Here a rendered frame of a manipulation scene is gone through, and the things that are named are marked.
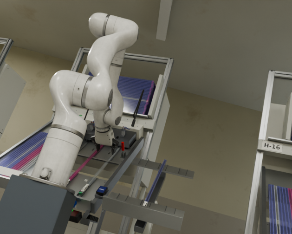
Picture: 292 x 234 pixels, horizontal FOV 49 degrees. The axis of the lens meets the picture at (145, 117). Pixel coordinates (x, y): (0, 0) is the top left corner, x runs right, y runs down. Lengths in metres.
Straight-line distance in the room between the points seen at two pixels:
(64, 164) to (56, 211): 0.16
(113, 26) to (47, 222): 0.83
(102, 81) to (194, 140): 4.09
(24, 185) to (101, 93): 0.39
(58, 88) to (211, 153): 4.19
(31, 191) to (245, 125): 4.70
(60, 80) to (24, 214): 0.46
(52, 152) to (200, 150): 4.19
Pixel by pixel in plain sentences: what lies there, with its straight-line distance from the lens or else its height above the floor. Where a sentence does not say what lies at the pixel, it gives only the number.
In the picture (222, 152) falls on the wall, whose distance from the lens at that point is 5.21.
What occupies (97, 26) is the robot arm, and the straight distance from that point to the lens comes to 1.45.
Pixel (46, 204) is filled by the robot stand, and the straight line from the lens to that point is 1.03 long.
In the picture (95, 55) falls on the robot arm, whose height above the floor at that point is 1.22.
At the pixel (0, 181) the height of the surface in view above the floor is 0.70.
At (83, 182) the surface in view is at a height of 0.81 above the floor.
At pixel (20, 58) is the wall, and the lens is 5.97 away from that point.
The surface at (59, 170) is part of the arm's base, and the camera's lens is 1.08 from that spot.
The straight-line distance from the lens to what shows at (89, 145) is 2.05.
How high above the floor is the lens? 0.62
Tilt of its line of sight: 21 degrees up
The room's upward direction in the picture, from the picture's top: 16 degrees clockwise
